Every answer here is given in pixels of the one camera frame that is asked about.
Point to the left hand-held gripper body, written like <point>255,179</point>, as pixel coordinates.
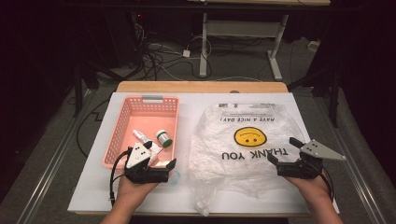
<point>146,174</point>

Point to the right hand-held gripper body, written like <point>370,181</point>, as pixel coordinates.
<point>299,169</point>

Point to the white squeeze tube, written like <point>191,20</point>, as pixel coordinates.
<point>140,136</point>

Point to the green and white spool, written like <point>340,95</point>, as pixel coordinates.
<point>164,138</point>

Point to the pink perforated plastic basket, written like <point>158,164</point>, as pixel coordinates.
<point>146,119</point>

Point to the clear plastic bag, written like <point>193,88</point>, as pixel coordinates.
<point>249,168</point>

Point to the person's left hand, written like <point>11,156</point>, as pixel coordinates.
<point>135,188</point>

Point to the person's right hand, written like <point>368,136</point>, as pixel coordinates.
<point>309,186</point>

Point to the white board mat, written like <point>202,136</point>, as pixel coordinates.
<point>93,186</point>

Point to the black stand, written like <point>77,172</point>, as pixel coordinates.
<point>334,99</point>

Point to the white power adapter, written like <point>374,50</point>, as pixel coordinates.
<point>186,53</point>

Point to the metal floor rail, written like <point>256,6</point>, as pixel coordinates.
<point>53,168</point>
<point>358,174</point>

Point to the white metal desk frame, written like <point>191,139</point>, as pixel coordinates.
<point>204,46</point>

